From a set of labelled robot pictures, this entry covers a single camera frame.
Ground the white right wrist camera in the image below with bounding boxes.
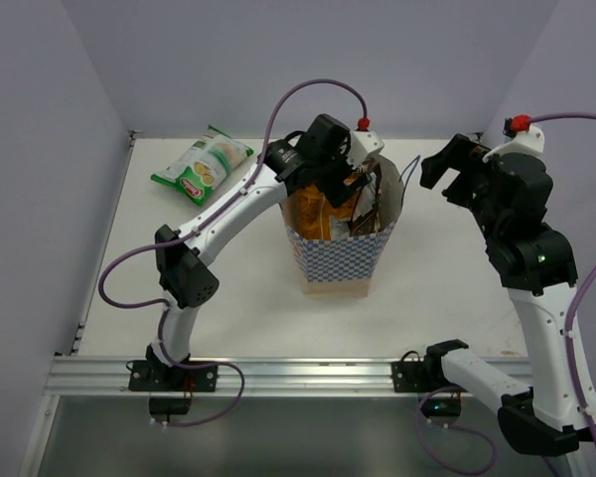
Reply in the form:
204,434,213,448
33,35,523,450
483,114,545,163

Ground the blue checkered paper bag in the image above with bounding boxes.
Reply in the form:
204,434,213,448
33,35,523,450
280,156,421,297

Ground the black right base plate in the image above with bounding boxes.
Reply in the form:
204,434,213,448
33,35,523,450
390,350,462,419

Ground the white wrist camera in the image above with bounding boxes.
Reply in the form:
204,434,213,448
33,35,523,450
347,131,384,169
483,114,545,163

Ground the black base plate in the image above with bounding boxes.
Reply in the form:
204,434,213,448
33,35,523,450
390,350,462,419
126,360,219,420

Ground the dark brown snack bag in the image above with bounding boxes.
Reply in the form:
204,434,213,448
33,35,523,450
349,159,382,237

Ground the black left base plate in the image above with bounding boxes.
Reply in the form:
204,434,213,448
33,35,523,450
126,360,219,420

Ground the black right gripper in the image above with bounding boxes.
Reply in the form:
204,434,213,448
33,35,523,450
422,133,508,242

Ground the yellow snack bag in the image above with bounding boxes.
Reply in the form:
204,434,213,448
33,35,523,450
295,186,360,241

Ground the aluminium mounting rail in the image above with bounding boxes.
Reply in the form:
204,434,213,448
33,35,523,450
44,356,401,398

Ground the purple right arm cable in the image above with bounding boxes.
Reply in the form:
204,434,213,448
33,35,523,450
525,111,596,477

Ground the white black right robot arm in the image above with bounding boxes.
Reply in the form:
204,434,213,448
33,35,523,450
420,133,596,457

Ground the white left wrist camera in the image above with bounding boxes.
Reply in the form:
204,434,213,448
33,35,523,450
347,131,384,169

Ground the green Chuba chips bag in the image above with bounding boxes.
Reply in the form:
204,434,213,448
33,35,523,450
150,125,253,206

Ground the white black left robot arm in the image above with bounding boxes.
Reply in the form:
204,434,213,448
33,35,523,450
147,114,383,391

